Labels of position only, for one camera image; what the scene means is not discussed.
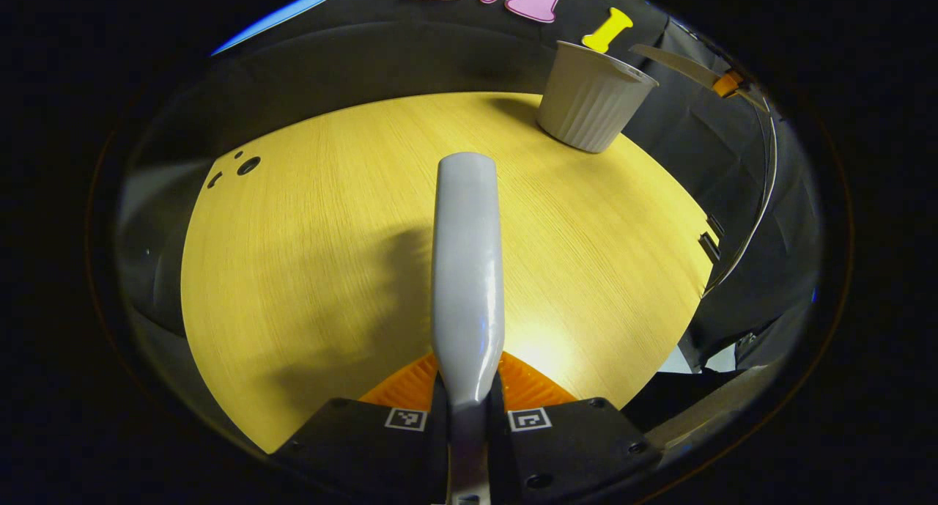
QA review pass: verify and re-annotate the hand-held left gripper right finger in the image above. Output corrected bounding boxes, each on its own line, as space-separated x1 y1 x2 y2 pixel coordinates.
487 351 662 505

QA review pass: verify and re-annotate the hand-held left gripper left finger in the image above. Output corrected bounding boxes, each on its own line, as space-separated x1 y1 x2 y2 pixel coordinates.
270 353 450 505

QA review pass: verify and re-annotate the grey dustpan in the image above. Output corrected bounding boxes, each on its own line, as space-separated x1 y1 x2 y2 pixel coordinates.
629 43 767 114

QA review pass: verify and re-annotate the white ribbed garbage bin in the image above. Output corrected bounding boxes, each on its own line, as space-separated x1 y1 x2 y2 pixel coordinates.
536 41 659 154

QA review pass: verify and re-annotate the grey small broom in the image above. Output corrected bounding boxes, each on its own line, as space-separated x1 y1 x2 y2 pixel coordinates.
431 152 506 505

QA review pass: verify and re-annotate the wooden desktop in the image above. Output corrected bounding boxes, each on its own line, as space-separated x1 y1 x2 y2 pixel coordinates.
180 92 723 454

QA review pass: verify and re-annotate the thin white cable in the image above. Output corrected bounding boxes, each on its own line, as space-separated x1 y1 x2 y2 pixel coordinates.
702 98 779 297

